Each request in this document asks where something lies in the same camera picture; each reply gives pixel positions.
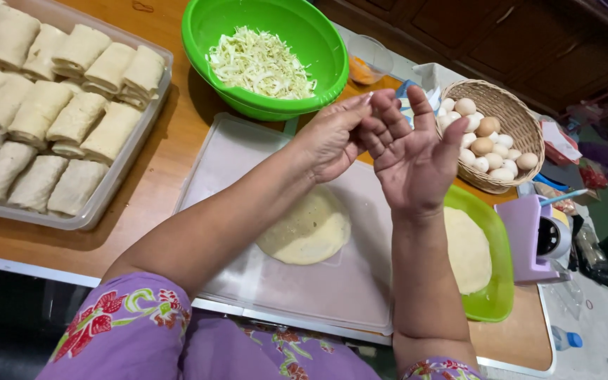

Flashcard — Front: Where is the translucent plastic board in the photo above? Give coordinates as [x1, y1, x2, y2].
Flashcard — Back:
[173, 112, 395, 336]

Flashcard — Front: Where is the shredded cabbage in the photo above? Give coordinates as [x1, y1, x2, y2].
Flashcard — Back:
[206, 26, 318, 100]

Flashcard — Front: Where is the pile of rolled wrappers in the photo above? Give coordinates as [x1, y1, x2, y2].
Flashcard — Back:
[0, 0, 166, 217]

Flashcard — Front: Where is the light blue stick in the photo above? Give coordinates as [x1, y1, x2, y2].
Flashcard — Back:
[539, 188, 590, 208]

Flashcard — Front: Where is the heap of packets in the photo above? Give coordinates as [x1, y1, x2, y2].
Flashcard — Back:
[533, 115, 608, 204]

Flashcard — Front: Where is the person's right hand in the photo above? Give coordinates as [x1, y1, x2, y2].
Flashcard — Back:
[359, 84, 471, 213]

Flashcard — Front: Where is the purple floral garment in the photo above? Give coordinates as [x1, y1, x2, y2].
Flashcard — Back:
[36, 272, 487, 380]

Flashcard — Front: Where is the round pale crepe wrapper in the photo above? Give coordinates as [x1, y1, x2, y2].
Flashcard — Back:
[255, 186, 353, 266]

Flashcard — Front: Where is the person's left hand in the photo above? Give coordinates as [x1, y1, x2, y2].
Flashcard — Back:
[293, 89, 398, 183]

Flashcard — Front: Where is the blue white packet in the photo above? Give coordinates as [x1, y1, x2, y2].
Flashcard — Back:
[394, 79, 443, 128]

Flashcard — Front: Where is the white floor mat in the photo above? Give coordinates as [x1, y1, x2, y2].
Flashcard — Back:
[486, 203, 608, 380]

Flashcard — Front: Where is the clear plastic bag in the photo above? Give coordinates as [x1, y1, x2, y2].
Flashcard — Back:
[546, 261, 585, 320]

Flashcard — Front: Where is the clear plastic cup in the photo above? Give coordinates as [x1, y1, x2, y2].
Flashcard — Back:
[346, 34, 395, 87]

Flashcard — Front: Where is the black plastic bag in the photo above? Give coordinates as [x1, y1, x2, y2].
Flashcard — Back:
[572, 221, 608, 290]

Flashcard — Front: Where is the pile of eggs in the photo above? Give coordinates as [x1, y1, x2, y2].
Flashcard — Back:
[437, 97, 540, 182]

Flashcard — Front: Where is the purple plastic appliance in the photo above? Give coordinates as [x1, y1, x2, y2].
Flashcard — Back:
[494, 194, 573, 286]

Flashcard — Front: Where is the stack of crepe wrappers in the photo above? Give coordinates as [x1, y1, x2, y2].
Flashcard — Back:
[443, 206, 494, 296]

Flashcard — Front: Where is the plastic bottle with blue cap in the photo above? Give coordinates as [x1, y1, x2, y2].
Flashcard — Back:
[550, 325, 584, 352]

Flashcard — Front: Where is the clear plastic tray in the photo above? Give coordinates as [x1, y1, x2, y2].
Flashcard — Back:
[0, 0, 174, 232]

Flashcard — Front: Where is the dark wooden cabinet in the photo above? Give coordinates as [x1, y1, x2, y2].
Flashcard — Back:
[312, 0, 608, 119]

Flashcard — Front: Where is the woven wicker basket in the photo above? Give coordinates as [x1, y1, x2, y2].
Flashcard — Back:
[435, 79, 546, 195]

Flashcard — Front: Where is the green plastic plate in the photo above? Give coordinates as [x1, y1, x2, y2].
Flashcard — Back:
[443, 184, 515, 323]

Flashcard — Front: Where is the green plastic bowl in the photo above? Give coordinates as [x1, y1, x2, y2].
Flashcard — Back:
[181, 0, 350, 122]

